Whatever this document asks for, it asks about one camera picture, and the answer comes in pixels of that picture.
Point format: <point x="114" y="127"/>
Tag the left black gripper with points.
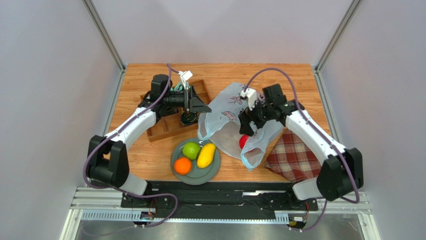
<point x="192" y="103"/>

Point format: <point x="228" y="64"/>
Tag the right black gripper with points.
<point x="252" y="115"/>

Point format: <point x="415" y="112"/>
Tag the fake red apple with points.
<point x="242" y="141"/>

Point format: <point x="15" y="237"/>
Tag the light blue plastic bag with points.
<point x="221" y="126"/>

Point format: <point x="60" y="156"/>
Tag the fake green apple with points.
<point x="191" y="150"/>

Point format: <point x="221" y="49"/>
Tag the fake yellow mango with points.
<point x="206" y="155"/>

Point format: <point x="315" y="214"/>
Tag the fake orange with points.
<point x="182" y="166"/>

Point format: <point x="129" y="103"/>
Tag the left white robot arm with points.
<point x="107" y="164"/>

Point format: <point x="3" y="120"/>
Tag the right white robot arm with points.
<point x="341" y="169"/>

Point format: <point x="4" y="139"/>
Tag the black patterned rolled sock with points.
<point x="189" y="118"/>

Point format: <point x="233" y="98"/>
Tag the teal blue sock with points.
<point x="179" y="87"/>

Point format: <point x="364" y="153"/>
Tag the wooden compartment tray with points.
<point x="170" y="125"/>

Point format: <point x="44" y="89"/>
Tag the red plaid cloth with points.
<point x="292" y="159"/>

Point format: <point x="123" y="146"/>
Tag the grey round plate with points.
<point x="197" y="176"/>

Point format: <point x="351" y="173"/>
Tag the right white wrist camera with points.
<point x="251" y="96"/>

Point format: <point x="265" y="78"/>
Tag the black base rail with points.
<point x="220" y="200"/>

